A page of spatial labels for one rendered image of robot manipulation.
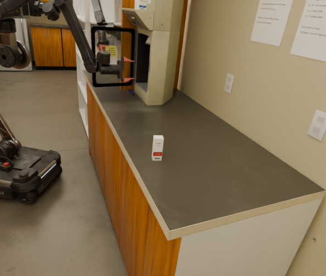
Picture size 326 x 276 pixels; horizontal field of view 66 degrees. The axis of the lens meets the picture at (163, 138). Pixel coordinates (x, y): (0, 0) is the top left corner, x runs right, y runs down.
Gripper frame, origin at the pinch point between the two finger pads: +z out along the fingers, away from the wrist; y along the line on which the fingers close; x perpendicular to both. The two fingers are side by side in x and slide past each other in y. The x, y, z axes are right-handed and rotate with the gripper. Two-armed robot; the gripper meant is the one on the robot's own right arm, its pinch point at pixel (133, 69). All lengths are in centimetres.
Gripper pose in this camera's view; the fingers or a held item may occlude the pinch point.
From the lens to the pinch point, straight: 158.6
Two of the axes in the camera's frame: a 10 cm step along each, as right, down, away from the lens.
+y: 0.1, -9.7, -2.3
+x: -4.0, -2.2, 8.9
